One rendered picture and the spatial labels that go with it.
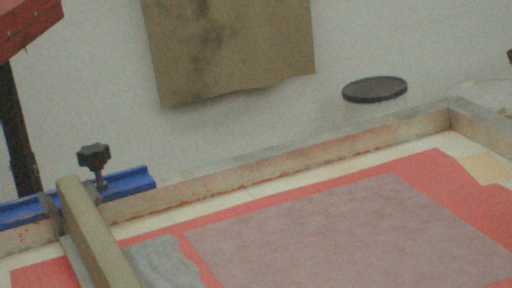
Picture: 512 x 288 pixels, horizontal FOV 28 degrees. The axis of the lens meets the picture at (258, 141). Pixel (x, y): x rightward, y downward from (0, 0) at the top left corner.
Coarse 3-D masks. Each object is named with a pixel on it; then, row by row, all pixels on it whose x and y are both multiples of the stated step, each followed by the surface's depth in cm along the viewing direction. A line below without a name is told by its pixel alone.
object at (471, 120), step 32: (352, 128) 150; (384, 128) 150; (416, 128) 152; (448, 128) 153; (480, 128) 145; (224, 160) 146; (256, 160) 144; (288, 160) 146; (320, 160) 148; (160, 192) 141; (192, 192) 142; (224, 192) 144; (32, 224) 136; (0, 256) 136
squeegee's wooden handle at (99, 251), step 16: (64, 192) 125; (80, 192) 124; (64, 208) 126; (80, 208) 119; (96, 208) 119; (80, 224) 115; (96, 224) 114; (80, 240) 117; (96, 240) 110; (112, 240) 110; (80, 256) 122; (96, 256) 107; (112, 256) 106; (96, 272) 109; (112, 272) 103; (128, 272) 102
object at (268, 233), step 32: (416, 160) 144; (448, 160) 143; (288, 192) 141; (320, 192) 139; (352, 192) 138; (384, 192) 136; (416, 192) 135; (448, 192) 133; (480, 192) 132; (192, 224) 136; (224, 224) 134; (256, 224) 133; (288, 224) 131; (320, 224) 130; (352, 224) 129; (384, 224) 127; (416, 224) 126; (64, 256) 133; (192, 256) 127; (224, 256) 126; (256, 256) 124; (288, 256) 123
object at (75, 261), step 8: (64, 240) 128; (72, 240) 127; (64, 248) 126; (72, 248) 125; (72, 256) 123; (72, 264) 121; (80, 264) 121; (80, 272) 119; (80, 280) 117; (88, 280) 117
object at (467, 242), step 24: (456, 216) 126; (480, 216) 125; (504, 216) 124; (384, 240) 123; (408, 240) 122; (432, 240) 121; (456, 240) 120; (480, 240) 120; (504, 240) 119; (312, 264) 120; (336, 264) 119; (360, 264) 119; (384, 264) 118; (408, 264) 117; (432, 264) 116; (456, 264) 115; (480, 264) 114; (504, 264) 114
